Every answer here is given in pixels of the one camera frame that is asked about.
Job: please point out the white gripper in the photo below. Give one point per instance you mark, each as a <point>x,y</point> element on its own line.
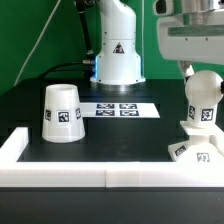
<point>198,43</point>

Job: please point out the white lamp bulb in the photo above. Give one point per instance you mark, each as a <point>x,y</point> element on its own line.
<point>203,91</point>

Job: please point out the white lamp base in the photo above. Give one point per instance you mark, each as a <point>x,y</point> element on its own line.
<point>205,145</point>

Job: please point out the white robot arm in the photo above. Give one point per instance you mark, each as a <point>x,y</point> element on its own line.
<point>118,67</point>

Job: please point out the white lamp shade cone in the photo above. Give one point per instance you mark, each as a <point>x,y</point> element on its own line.
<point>62,121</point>

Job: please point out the white marker sheet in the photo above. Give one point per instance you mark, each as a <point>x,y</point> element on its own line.
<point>119,110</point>

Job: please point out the white U-shaped border fence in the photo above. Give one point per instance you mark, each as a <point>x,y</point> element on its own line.
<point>14,173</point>

